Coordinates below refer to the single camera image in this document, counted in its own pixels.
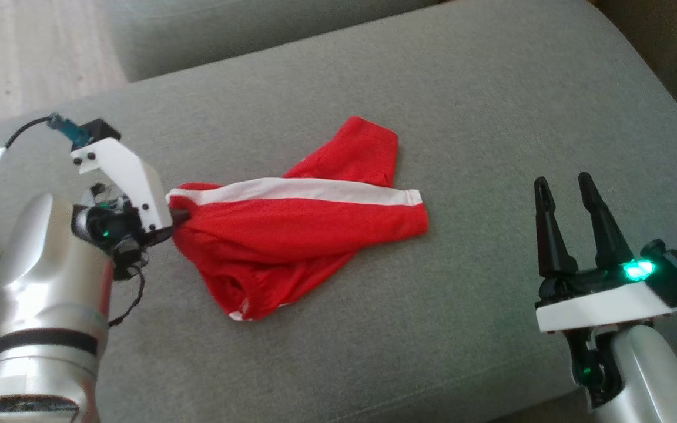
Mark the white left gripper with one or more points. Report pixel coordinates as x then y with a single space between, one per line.
138 188

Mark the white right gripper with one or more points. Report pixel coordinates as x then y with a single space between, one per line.
597 305

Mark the red shorts with white stripe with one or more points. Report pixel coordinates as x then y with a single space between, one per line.
291 235

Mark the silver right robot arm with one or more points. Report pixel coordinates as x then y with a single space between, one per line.
650 382

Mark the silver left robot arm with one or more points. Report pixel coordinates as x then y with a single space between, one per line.
44 294

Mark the grey sofa seat cushion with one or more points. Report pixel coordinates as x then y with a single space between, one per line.
491 117

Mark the grey sofa back cushion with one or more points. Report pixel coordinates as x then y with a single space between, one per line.
227 29

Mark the mustard yellow cushion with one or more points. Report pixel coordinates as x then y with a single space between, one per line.
667 47

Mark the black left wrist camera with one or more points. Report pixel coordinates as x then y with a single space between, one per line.
102 129

